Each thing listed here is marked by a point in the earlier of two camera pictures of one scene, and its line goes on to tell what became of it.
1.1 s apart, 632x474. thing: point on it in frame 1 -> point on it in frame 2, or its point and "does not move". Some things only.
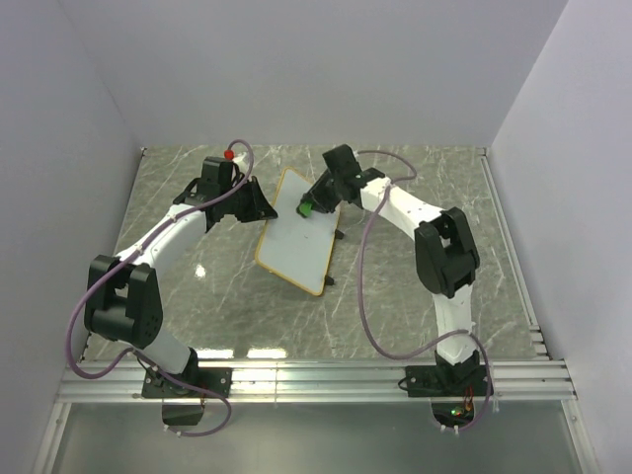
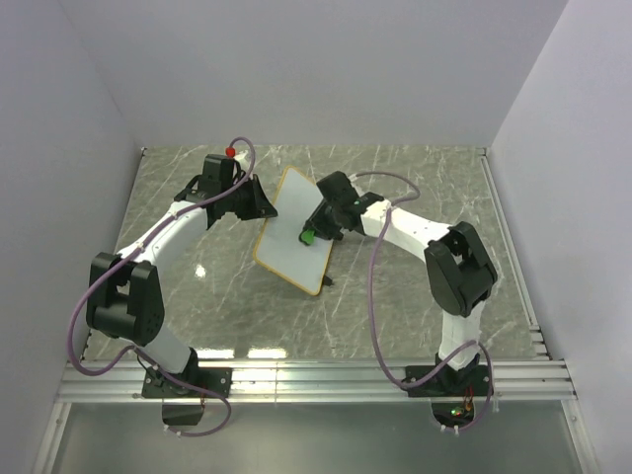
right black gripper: (315, 197) -> (316, 217)
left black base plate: (218, 379) does not move
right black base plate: (446, 380) does not move
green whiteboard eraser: (304, 208) -> (307, 236)
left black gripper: (261, 208) does not move
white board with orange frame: (294, 247) does not move
